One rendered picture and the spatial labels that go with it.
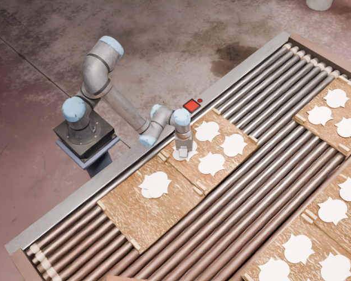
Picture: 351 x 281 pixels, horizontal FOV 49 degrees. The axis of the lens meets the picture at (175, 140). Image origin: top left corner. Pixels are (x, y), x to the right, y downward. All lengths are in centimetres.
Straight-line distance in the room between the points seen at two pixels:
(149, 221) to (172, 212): 12
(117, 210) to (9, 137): 191
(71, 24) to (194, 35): 136
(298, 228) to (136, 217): 76
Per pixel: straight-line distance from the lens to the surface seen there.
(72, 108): 199
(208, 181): 194
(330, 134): 218
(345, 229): 194
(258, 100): 227
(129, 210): 191
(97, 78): 163
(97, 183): 204
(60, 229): 198
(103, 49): 167
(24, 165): 341
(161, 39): 403
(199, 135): 207
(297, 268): 182
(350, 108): 232
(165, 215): 187
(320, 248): 187
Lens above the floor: 265
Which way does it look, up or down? 56 degrees down
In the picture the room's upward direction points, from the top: 7 degrees counter-clockwise
